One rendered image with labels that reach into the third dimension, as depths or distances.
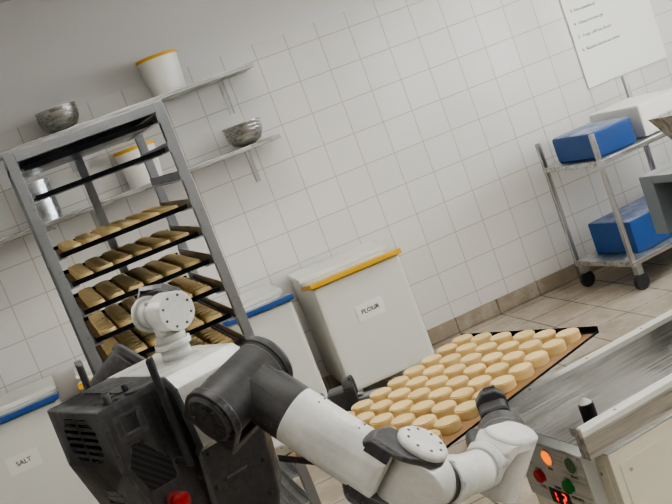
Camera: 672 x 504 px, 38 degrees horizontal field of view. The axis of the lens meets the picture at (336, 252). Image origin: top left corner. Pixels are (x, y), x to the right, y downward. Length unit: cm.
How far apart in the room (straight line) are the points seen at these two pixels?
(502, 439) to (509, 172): 479
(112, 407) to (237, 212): 426
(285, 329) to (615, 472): 337
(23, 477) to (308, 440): 381
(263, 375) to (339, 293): 377
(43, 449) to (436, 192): 275
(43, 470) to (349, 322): 173
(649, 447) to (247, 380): 89
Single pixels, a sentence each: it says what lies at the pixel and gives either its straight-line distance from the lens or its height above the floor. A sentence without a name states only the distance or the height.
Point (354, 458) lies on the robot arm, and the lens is 140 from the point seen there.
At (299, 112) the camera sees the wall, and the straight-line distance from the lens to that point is 583.
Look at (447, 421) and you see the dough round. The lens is 185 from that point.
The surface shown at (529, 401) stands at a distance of 220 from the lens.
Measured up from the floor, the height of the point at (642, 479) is 76.
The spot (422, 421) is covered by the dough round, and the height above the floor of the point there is 102.
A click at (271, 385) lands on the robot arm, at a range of 144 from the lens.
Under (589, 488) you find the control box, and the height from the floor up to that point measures 77.
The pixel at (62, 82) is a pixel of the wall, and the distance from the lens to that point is 567.
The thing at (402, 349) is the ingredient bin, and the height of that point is 24.
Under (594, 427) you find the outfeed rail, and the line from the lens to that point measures 194.
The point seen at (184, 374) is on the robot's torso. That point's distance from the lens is 156.
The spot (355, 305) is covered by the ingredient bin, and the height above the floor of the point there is 57.
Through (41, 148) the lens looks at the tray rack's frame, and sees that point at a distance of 292.
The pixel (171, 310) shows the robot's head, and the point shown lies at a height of 142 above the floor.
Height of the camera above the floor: 165
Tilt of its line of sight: 9 degrees down
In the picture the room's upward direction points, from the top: 21 degrees counter-clockwise
